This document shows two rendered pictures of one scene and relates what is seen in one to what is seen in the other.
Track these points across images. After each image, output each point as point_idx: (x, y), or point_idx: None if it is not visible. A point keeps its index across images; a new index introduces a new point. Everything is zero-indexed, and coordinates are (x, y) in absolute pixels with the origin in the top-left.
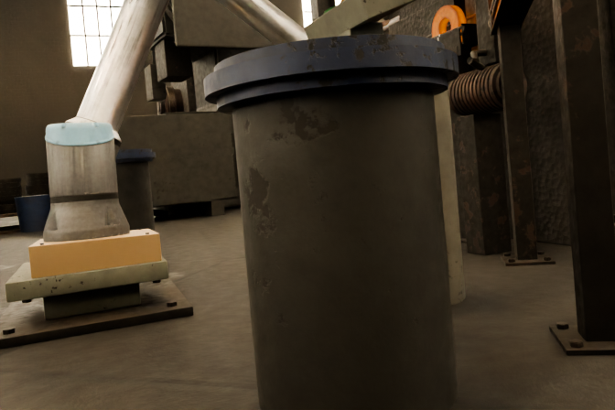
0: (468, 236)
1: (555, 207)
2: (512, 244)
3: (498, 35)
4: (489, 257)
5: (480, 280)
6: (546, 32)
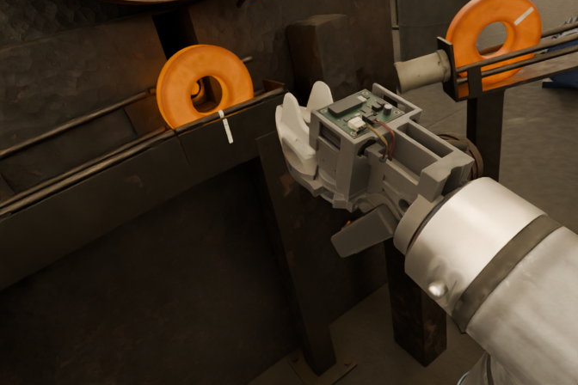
0: (428, 351)
1: (378, 258)
2: (371, 323)
3: (488, 101)
4: (458, 344)
5: None
6: (364, 82)
